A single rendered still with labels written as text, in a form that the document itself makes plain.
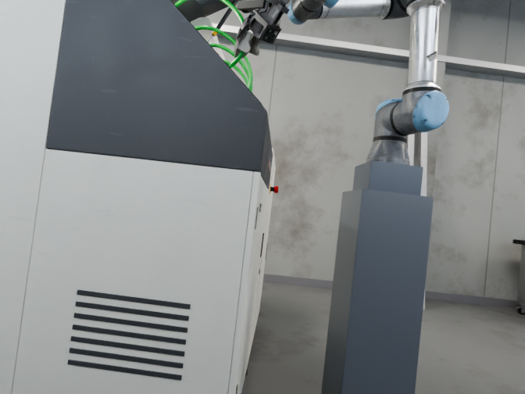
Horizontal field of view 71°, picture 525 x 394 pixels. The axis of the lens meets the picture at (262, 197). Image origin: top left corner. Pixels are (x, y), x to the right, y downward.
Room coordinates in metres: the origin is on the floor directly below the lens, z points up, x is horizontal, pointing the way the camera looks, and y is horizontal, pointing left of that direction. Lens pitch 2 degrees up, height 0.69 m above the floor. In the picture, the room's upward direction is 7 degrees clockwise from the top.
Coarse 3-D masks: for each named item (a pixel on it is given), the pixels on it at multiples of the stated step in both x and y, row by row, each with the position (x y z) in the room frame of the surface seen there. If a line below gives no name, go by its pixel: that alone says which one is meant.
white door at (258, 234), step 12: (264, 192) 1.27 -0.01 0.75; (264, 204) 1.37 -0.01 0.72; (264, 216) 1.49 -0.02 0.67; (252, 252) 1.01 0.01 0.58; (252, 264) 1.07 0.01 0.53; (252, 276) 1.14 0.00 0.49; (252, 288) 1.22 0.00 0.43; (252, 300) 1.32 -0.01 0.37; (252, 312) 1.42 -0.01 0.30; (252, 324) 1.55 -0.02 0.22; (240, 360) 1.00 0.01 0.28; (240, 372) 1.06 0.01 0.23; (240, 384) 1.13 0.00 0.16
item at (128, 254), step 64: (64, 192) 0.98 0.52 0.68; (128, 192) 0.97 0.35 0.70; (192, 192) 0.96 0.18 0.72; (256, 192) 0.95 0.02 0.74; (64, 256) 0.97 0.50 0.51; (128, 256) 0.96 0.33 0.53; (192, 256) 0.96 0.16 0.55; (64, 320) 0.97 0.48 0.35; (128, 320) 0.96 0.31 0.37; (192, 320) 0.95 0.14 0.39; (64, 384) 0.97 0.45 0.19; (128, 384) 0.96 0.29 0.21; (192, 384) 0.95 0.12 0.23
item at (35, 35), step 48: (0, 0) 0.99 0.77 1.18; (48, 0) 0.98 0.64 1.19; (0, 48) 0.99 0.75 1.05; (48, 48) 0.98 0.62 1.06; (0, 96) 0.99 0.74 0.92; (48, 96) 0.98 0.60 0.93; (0, 144) 0.99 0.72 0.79; (0, 192) 0.98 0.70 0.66; (0, 240) 0.98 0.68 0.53; (0, 288) 0.98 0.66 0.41; (0, 336) 0.98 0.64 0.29; (0, 384) 0.98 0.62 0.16
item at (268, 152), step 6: (270, 138) 1.28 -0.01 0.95; (270, 144) 1.32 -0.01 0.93; (264, 150) 1.01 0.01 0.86; (270, 150) 1.38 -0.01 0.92; (264, 156) 1.04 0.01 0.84; (270, 156) 1.44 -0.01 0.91; (264, 162) 1.07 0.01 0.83; (264, 168) 1.11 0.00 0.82; (264, 174) 1.14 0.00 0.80; (264, 180) 1.20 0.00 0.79
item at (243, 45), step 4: (248, 32) 1.11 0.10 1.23; (244, 36) 1.12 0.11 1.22; (248, 36) 1.12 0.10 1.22; (236, 40) 1.14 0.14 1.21; (244, 40) 1.13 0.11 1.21; (248, 40) 1.12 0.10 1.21; (236, 44) 1.14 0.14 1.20; (240, 44) 1.14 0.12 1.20; (244, 44) 1.13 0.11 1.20; (248, 44) 1.12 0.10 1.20; (236, 48) 1.15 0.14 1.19; (240, 48) 1.14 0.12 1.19; (244, 48) 1.13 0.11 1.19; (248, 48) 1.12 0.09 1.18; (236, 52) 1.16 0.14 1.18; (236, 56) 1.17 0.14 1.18
